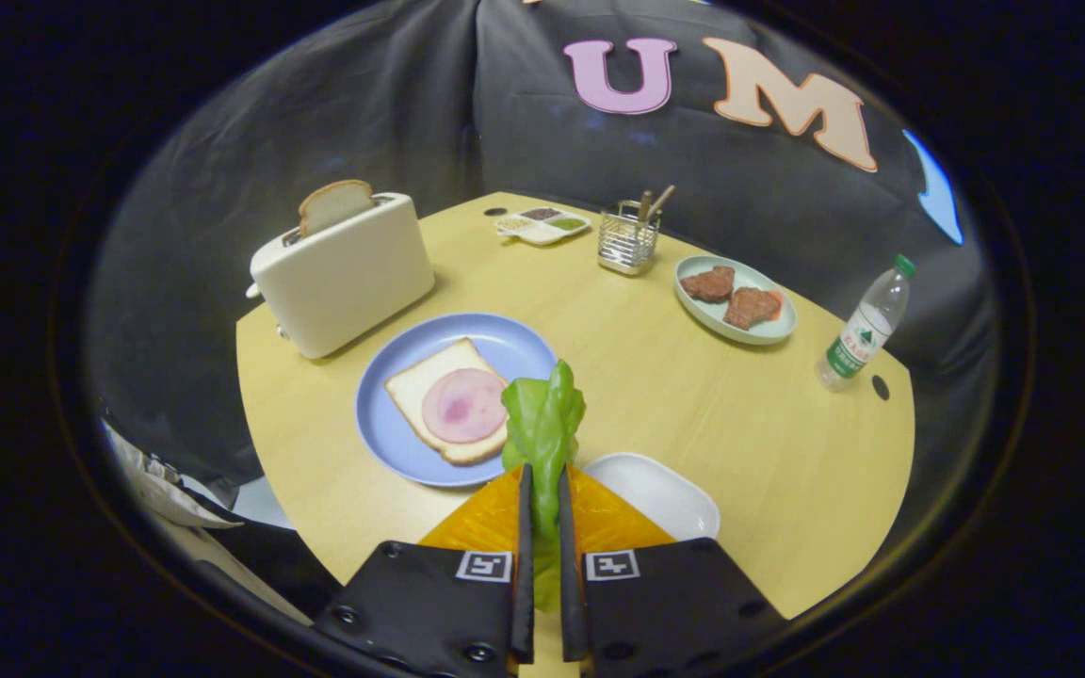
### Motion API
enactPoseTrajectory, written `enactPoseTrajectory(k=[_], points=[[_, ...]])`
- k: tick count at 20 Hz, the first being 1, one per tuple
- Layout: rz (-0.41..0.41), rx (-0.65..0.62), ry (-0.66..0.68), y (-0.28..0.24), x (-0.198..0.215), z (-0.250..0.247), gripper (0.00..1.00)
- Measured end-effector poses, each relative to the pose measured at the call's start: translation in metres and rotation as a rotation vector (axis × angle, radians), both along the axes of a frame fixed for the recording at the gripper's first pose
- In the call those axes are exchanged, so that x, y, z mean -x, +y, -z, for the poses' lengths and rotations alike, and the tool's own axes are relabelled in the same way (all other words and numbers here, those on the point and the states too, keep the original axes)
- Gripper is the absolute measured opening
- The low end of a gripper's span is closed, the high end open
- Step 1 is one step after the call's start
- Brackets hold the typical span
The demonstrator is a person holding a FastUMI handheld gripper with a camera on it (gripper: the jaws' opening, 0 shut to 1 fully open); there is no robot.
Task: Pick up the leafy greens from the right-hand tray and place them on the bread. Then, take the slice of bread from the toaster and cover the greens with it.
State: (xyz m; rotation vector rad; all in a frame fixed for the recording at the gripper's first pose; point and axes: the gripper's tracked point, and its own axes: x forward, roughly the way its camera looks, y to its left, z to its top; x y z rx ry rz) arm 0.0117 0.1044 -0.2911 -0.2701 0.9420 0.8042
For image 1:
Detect white divided condiment tray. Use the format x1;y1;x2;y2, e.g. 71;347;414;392
494;205;592;247

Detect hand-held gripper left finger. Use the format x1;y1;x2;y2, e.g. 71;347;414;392
312;463;536;678

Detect white rectangular plate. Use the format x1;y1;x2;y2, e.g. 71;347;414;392
582;452;721;542

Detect metal wire utensil holder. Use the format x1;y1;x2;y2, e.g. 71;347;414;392
597;200;663;276

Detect black backdrop cloth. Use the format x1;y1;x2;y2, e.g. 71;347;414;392
86;0;1000;491

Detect pink ham slice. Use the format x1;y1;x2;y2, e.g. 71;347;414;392
421;367;509;444

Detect green lettuce leaf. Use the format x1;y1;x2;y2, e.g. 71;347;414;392
501;359;588;613

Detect brown meat patty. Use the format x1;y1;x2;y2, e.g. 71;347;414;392
680;266;737;303
724;286;784;331

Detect white toaster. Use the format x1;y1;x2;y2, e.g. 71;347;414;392
246;192;436;361

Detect clear plastic water bottle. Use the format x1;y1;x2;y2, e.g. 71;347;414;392
818;253;917;393

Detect toast bread slice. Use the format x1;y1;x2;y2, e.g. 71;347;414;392
298;179;376;238

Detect white bread slice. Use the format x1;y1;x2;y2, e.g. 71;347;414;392
384;337;510;466

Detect pale green plate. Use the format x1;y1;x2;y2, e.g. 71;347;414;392
674;254;799;347

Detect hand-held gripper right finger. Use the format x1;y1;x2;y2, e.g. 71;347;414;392
557;463;788;678

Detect blue round plate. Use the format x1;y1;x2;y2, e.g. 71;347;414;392
355;313;560;488

